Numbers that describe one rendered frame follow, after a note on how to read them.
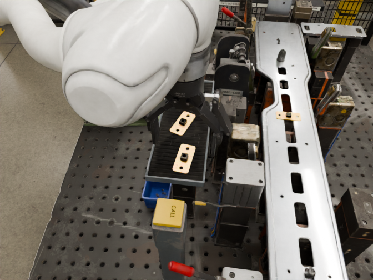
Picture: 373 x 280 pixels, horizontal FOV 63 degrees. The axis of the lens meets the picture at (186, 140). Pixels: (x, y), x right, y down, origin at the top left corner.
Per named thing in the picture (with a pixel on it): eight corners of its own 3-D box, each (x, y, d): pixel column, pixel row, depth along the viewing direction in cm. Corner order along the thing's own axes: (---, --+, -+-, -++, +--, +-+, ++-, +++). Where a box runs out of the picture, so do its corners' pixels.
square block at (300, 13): (293, 69, 172) (313, 8, 145) (279, 68, 173) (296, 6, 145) (292, 61, 177) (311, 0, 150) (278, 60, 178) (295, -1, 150)
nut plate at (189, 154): (187, 174, 71) (187, 171, 70) (171, 170, 71) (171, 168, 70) (196, 147, 76) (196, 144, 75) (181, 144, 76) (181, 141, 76)
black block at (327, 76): (316, 131, 142) (339, 81, 119) (292, 129, 143) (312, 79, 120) (313, 119, 147) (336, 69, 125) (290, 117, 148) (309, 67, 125)
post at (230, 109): (223, 185, 122) (236, 115, 92) (211, 184, 122) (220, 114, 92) (224, 175, 125) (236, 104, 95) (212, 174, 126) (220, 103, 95)
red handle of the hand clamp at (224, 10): (252, 30, 130) (223, 8, 125) (248, 33, 132) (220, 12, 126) (252, 25, 133) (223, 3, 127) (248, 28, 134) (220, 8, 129)
